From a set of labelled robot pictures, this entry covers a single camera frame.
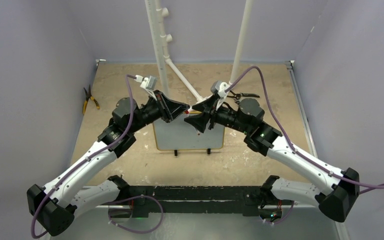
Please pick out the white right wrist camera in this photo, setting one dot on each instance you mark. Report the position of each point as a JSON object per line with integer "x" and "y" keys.
{"x": 219, "y": 88}

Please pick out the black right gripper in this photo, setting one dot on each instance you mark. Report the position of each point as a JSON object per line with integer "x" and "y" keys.
{"x": 210, "y": 105}

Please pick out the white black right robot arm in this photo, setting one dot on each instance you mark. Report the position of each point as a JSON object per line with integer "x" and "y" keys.
{"x": 332, "y": 190}

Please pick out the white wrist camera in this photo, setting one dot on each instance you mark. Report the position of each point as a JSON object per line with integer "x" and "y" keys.
{"x": 147, "y": 83}
{"x": 219, "y": 88}

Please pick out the yellow framed whiteboard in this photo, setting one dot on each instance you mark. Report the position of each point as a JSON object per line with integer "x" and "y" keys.
{"x": 181, "y": 136}

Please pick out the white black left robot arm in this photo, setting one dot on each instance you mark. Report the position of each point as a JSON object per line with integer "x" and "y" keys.
{"x": 55, "y": 205}

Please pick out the white red whiteboard marker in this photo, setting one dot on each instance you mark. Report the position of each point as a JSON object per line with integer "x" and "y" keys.
{"x": 192, "y": 112}

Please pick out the yellow black needle-nose pliers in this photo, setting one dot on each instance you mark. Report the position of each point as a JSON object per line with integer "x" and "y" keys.
{"x": 89, "y": 97}

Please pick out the black grey wire stripper pliers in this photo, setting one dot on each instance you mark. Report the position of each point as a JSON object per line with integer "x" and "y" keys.
{"x": 238, "y": 96}

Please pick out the white PVC pipe frame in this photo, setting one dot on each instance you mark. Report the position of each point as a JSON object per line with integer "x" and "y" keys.
{"x": 206, "y": 28}

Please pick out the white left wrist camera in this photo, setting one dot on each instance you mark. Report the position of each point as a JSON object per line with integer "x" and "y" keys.
{"x": 147, "y": 83}

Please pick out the metal corner bracket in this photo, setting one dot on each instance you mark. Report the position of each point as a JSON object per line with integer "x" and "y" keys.
{"x": 99, "y": 61}
{"x": 289, "y": 64}

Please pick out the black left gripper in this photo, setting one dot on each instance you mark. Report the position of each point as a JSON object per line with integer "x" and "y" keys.
{"x": 167, "y": 113}

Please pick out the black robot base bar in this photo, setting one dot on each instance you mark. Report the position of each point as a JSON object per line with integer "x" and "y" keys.
{"x": 249, "y": 201}

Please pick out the right metal corner bracket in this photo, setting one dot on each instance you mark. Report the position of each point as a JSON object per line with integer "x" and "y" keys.
{"x": 289, "y": 64}

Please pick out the metal whiteboard stand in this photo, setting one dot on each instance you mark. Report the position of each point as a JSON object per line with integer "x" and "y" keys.
{"x": 178, "y": 152}

